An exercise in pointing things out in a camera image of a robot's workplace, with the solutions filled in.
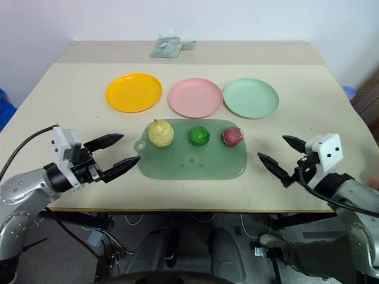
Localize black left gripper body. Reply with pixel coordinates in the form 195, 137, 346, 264
70, 144, 105, 185

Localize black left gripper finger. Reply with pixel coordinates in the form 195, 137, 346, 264
84, 133, 125, 153
99, 156, 142, 183

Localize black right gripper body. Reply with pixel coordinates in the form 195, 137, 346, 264
294, 153, 321, 182

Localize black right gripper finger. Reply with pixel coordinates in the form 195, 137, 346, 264
257, 151, 297, 189
282, 135, 307, 154

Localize red toy vegetable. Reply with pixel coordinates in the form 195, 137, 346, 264
221, 127, 245, 147

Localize yellow toy vegetable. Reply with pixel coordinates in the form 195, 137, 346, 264
147, 118, 175, 148

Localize yellow plate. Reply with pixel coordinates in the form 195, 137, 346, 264
105, 73, 163, 114

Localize green plate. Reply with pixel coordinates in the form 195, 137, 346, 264
222, 78, 280, 120

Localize green toy vegetable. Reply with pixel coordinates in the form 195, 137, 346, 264
188, 125, 211, 147

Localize pink plate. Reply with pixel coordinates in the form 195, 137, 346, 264
167, 78, 223, 119

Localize green translucent cutting board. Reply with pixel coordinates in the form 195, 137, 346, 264
134, 118, 248, 180

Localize person's leg with white shoe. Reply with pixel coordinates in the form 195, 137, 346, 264
259, 233, 356, 282

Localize dark grey left robot foot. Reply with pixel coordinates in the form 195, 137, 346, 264
123, 227, 178, 276

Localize dark grey robot foot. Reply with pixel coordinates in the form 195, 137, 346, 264
123, 227, 178, 276
208, 227, 246, 282

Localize dark grey right robot foot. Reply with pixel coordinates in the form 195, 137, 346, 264
208, 227, 246, 282

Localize blue crate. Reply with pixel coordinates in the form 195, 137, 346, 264
0, 88, 17, 133

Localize clear bag of green items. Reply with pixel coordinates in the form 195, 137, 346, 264
150, 36, 197, 59

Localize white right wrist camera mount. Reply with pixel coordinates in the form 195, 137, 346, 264
304, 133, 343, 173

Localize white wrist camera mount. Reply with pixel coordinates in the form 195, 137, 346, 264
51, 126, 83, 189
304, 133, 343, 173

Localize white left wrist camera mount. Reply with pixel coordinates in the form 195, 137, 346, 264
51, 126, 83, 189

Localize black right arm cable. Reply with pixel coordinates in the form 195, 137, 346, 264
297, 165, 379, 217

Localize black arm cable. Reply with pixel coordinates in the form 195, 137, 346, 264
0, 125, 60, 181
297, 165, 379, 217

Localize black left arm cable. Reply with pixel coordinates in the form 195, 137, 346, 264
0, 125, 60, 181

